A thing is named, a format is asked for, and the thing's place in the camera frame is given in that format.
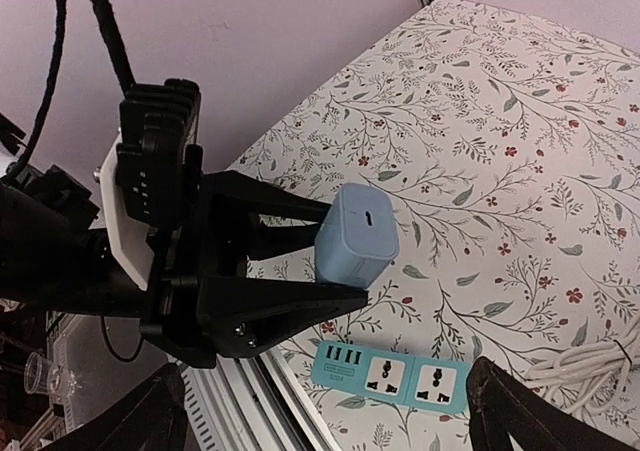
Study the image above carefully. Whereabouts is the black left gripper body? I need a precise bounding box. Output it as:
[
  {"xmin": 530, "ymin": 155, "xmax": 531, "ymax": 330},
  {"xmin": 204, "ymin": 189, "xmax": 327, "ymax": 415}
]
[{"xmin": 140, "ymin": 185, "xmax": 247, "ymax": 369}]

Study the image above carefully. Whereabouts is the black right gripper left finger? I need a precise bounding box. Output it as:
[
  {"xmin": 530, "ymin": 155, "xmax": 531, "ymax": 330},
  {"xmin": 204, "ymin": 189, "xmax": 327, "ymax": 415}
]
[{"xmin": 45, "ymin": 363, "xmax": 188, "ymax": 451}]

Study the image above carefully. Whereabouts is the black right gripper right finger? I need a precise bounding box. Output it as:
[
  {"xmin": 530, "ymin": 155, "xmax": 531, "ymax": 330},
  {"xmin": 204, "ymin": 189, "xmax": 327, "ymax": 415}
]
[{"xmin": 466, "ymin": 356, "xmax": 633, "ymax": 451}]

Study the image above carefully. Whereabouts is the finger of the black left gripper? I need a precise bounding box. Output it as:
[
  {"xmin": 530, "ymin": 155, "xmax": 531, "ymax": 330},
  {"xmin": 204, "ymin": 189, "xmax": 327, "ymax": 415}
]
[
  {"xmin": 197, "ymin": 276, "xmax": 369, "ymax": 358},
  {"xmin": 204, "ymin": 171, "xmax": 330, "ymax": 260}
]

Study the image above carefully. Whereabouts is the teal power strip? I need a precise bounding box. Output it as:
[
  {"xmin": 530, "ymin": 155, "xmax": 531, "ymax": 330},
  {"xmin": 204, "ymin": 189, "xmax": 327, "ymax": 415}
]
[{"xmin": 311, "ymin": 341, "xmax": 471, "ymax": 414}]

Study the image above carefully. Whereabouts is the small blue cube adapter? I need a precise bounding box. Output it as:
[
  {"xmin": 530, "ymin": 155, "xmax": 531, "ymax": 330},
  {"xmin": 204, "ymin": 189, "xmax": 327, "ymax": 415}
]
[{"xmin": 314, "ymin": 183, "xmax": 399, "ymax": 289}]

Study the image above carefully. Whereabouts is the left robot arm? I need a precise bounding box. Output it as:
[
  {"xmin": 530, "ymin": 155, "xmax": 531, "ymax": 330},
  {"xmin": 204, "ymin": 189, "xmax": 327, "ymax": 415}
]
[{"xmin": 1, "ymin": 171, "xmax": 368, "ymax": 369}]

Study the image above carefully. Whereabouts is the clear plastic cup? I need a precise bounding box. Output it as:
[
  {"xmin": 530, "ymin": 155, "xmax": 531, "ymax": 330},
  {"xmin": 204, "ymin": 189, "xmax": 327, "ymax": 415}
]
[{"xmin": 23, "ymin": 352, "xmax": 79, "ymax": 401}]

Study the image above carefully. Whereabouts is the floral tablecloth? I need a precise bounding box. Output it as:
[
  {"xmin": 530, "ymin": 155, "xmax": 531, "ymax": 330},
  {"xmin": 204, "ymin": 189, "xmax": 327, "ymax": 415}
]
[{"xmin": 234, "ymin": 0, "xmax": 639, "ymax": 450}]

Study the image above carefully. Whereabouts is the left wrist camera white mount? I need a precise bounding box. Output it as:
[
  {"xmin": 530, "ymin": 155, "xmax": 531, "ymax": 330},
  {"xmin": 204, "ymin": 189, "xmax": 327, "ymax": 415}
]
[{"xmin": 92, "ymin": 77, "xmax": 204, "ymax": 292}]

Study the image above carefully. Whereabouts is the aluminium front rail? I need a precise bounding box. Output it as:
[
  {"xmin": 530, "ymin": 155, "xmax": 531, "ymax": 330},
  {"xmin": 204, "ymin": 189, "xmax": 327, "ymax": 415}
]
[{"xmin": 177, "ymin": 348, "xmax": 341, "ymax": 450}]

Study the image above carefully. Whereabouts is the white coiled cable with plug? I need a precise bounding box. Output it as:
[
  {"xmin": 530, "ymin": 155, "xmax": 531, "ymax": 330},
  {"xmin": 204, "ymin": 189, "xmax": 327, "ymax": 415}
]
[{"xmin": 522, "ymin": 315, "xmax": 640, "ymax": 415}]

